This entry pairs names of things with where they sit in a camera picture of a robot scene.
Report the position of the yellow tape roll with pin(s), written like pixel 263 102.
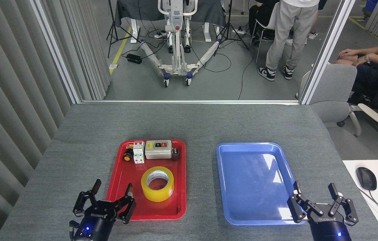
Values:
pixel 148 194

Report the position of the black orange push button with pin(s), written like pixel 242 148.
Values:
pixel 127 157

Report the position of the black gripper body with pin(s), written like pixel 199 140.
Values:
pixel 327 229
pixel 96 221

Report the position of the black tripod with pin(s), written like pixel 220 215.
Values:
pixel 111 15
pixel 230 13

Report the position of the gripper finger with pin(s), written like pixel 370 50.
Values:
pixel 348 211
pixel 83 204
pixel 128 207
pixel 297 209

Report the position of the red plastic tray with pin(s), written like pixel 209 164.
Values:
pixel 148 211

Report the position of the silver frame rail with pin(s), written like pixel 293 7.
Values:
pixel 188 101

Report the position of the silver frame post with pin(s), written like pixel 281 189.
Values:
pixel 326 50
pixel 56 50

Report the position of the black computer mouse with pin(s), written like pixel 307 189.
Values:
pixel 366 179

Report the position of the black power adapter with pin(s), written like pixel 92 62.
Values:
pixel 134 59

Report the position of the table with dark cloth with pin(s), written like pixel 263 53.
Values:
pixel 132 10

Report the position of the grey office chair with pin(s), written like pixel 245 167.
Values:
pixel 336 83

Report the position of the blue plastic tray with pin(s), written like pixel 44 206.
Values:
pixel 252 187

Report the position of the grey two-button switch box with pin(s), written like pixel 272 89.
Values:
pixel 157 153

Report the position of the blue bin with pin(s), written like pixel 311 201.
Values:
pixel 372 4

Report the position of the small yellow brown component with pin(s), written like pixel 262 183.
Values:
pixel 129 146

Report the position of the white circuit breaker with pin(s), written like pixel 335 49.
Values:
pixel 138 155

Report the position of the small white floor box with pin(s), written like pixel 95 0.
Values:
pixel 114 66

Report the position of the dark cylindrical knob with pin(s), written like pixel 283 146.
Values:
pixel 175 155

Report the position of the white plastic chair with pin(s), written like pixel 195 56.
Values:
pixel 273 21

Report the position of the white power strip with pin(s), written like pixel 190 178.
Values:
pixel 241 31
pixel 160 34
pixel 313 34

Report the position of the white wheeled stand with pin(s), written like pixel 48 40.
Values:
pixel 176 20

